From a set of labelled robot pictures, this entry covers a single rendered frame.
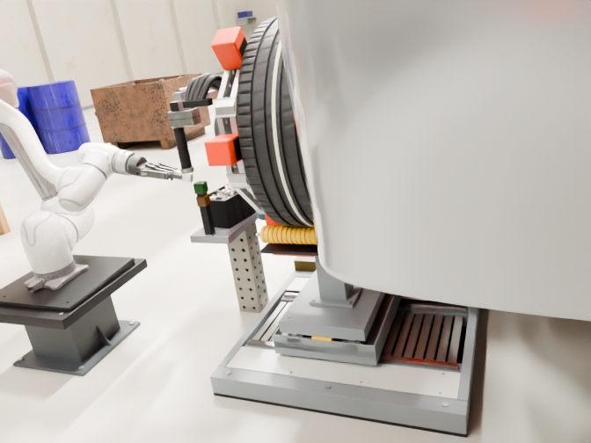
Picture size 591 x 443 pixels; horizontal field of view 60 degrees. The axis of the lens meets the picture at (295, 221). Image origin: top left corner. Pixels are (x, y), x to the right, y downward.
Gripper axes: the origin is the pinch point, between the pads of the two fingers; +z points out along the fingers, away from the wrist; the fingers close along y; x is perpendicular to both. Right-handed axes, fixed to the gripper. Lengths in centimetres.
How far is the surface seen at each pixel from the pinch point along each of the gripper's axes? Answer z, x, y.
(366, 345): 76, 35, -19
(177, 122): 4.5, -23.1, -13.9
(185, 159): 7.0, -11.3, -12.7
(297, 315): 51, 36, -12
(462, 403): 106, 36, -32
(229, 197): 10.6, 12.3, 18.4
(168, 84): -223, 57, 388
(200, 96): 13.2, -33.1, -16.1
